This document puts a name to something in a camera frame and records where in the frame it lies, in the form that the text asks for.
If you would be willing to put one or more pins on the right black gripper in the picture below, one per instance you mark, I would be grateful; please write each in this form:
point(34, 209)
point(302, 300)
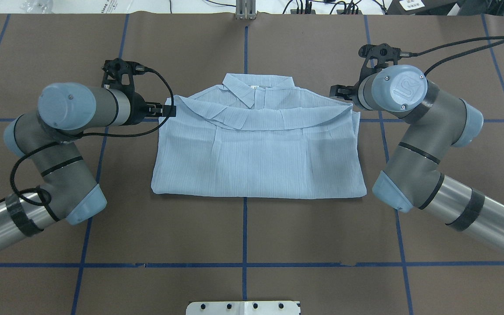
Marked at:
point(355, 93)

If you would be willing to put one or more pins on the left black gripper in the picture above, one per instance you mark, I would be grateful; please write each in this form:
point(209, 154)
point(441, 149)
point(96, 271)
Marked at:
point(138, 109)

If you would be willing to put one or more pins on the light blue button-up shirt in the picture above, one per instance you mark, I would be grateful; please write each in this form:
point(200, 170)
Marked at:
point(259, 135)

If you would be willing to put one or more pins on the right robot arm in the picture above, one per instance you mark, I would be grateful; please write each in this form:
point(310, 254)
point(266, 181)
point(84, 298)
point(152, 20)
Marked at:
point(437, 121)

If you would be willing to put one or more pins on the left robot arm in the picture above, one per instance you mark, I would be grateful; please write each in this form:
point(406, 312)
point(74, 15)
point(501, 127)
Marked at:
point(46, 136)

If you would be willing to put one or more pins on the clear plastic bag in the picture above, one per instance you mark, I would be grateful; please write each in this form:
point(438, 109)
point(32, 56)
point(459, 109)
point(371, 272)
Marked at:
point(37, 6)

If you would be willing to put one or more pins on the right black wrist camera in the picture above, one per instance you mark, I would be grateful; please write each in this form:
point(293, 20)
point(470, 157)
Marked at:
point(379, 57)

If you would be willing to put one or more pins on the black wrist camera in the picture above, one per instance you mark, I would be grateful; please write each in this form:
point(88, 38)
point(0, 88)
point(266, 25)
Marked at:
point(379, 57)
point(118, 74)

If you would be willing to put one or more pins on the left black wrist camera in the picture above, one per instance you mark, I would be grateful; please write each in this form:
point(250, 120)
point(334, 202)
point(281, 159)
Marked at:
point(118, 74)

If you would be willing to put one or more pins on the aluminium frame post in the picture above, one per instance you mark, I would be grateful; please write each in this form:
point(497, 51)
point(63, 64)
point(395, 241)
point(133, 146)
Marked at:
point(245, 10)

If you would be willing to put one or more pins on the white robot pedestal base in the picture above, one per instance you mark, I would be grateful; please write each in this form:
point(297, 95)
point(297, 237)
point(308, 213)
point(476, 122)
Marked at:
point(243, 308)

